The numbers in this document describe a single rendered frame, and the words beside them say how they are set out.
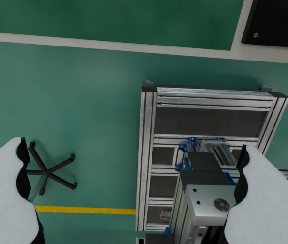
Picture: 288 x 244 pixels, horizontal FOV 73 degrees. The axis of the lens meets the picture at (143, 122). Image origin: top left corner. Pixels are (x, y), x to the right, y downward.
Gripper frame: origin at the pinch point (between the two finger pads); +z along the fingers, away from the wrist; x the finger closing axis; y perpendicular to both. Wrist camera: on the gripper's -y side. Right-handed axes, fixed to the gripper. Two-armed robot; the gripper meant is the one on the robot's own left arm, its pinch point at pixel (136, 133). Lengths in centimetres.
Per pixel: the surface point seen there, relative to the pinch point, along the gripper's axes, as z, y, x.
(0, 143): 115, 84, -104
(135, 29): 40.3, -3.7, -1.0
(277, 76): 115, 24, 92
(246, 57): 40.5, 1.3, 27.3
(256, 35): 38.2, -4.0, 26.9
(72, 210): 115, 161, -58
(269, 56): 41, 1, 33
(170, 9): 40.3, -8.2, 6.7
